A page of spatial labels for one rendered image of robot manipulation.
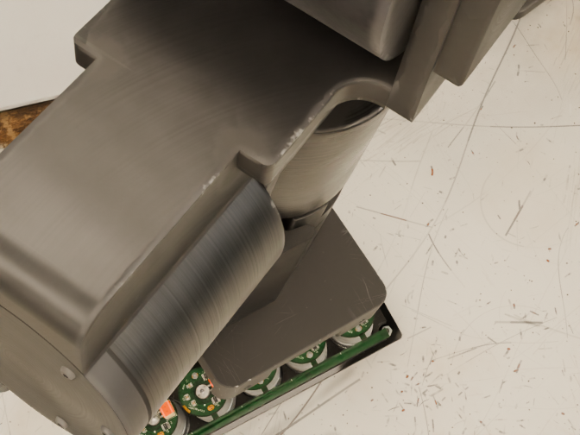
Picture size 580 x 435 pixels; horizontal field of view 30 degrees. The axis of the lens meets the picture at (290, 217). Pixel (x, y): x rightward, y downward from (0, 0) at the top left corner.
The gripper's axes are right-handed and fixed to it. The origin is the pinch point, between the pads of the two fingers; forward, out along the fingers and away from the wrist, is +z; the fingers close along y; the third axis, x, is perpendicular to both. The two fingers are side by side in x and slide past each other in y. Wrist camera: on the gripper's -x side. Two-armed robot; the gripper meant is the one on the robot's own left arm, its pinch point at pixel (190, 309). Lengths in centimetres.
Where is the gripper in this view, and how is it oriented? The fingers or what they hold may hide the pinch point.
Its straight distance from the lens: 43.4
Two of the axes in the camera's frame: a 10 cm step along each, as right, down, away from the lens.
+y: 5.4, 8.1, -2.5
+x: 8.2, -4.2, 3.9
